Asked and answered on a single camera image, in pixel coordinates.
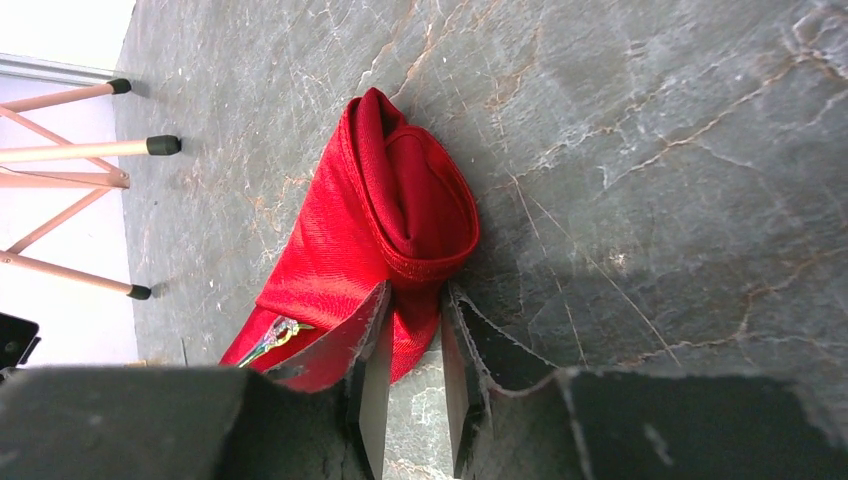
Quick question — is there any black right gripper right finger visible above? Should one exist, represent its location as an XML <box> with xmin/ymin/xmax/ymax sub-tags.
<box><xmin>441</xmin><ymin>284</ymin><xmax>847</xmax><ymax>479</ymax></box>

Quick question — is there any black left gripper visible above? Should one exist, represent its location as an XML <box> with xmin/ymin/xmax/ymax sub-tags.
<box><xmin>0</xmin><ymin>313</ymin><xmax>41</xmax><ymax>382</ymax></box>

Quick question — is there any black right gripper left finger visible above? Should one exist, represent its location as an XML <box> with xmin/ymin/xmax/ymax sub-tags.
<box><xmin>1</xmin><ymin>282</ymin><xmax>392</xmax><ymax>479</ymax></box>

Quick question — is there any iridescent spoon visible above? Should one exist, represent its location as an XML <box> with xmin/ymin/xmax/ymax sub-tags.
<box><xmin>237</xmin><ymin>316</ymin><xmax>314</xmax><ymax>368</ymax></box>

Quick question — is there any red cloth napkin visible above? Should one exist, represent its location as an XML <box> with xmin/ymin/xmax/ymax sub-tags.
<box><xmin>221</xmin><ymin>88</ymin><xmax>480</xmax><ymax>381</ymax></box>

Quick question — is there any pink music stand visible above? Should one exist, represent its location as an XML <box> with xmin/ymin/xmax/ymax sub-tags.
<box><xmin>1</xmin><ymin>78</ymin><xmax>182</xmax><ymax>300</ymax></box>

